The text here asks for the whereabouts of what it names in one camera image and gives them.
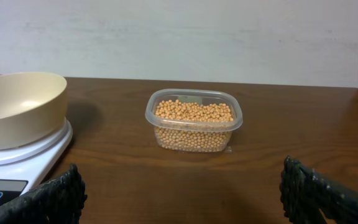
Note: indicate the soybeans in container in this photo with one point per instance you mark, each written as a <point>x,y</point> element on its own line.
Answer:
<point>195,134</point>

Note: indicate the white digital kitchen scale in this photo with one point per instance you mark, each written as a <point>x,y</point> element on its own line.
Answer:
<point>23,168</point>

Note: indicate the clear plastic container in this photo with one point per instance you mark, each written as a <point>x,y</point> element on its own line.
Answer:
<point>203,97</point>

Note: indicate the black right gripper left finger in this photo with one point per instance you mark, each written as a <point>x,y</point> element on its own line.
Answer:
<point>59,200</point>

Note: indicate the cream bowl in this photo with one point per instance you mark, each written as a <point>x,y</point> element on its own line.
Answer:
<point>32,105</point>

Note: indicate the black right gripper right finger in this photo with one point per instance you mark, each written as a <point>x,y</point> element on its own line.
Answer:
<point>309,197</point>

